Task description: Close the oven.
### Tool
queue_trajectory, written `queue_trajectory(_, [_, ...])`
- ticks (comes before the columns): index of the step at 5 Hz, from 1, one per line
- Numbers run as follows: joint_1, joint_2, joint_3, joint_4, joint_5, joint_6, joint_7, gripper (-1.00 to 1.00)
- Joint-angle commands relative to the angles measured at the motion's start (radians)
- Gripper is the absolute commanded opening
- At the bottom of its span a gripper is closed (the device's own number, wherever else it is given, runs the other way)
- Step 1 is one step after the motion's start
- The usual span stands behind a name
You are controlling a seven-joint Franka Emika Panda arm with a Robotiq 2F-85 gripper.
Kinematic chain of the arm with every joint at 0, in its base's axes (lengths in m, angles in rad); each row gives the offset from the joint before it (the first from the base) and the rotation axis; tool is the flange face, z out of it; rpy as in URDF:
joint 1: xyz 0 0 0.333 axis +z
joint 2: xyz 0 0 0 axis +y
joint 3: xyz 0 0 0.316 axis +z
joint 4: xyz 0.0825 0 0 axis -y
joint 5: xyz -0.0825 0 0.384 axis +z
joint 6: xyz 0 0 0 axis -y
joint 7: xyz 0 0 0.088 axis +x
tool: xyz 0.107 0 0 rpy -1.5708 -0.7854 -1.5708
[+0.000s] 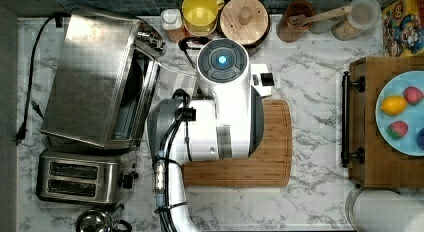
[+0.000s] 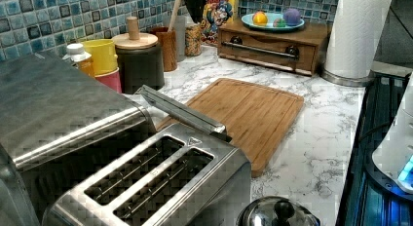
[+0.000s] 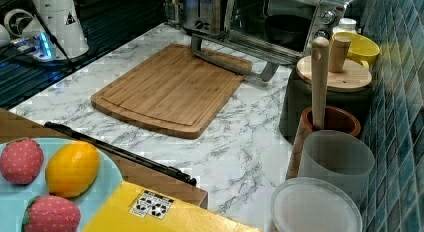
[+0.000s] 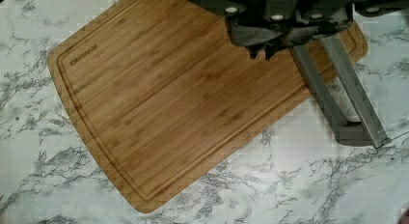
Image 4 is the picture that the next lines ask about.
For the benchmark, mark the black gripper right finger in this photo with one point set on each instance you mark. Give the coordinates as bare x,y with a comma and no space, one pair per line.
295,36

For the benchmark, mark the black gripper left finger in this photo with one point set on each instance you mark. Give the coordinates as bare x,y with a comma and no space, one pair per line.
253,39

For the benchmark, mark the bamboo cutting board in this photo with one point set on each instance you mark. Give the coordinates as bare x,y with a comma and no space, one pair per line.
159,95

